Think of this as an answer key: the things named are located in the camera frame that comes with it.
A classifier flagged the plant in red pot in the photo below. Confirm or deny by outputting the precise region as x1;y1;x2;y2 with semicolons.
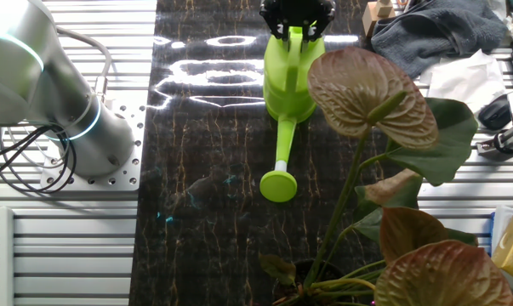
258;45;513;306

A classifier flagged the black computer mouse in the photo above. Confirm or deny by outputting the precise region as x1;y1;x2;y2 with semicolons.
477;93;513;132

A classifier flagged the grey base cable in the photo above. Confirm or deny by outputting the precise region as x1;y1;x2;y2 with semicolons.
54;25;113;105

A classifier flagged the aluminium camera mount bar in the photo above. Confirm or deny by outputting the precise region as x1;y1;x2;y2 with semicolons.
476;125;513;155

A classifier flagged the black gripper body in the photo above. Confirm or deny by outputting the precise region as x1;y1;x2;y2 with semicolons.
275;0;325;26

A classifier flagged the grey towel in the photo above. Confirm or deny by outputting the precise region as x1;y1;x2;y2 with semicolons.
369;0;509;80

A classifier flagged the wooden block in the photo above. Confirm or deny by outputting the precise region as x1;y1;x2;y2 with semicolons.
361;0;396;38

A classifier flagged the black cable bundle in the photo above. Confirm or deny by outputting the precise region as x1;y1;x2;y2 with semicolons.
0;122;77;196

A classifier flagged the black marble pattern mat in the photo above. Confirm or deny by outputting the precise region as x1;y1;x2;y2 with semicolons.
128;0;423;306

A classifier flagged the perforated silver base plate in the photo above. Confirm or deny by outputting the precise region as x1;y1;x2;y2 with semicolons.
38;99;147;192

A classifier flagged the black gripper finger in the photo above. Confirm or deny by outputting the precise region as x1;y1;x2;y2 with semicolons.
301;2;337;43
259;2;292;43

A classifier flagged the black cable loop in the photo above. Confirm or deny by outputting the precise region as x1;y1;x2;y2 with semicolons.
493;131;513;155

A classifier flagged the white paper towel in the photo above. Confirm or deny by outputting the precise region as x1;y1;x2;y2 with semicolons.
417;48;508;114

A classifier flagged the lime green watering can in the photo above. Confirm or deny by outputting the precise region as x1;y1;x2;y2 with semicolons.
259;25;327;204

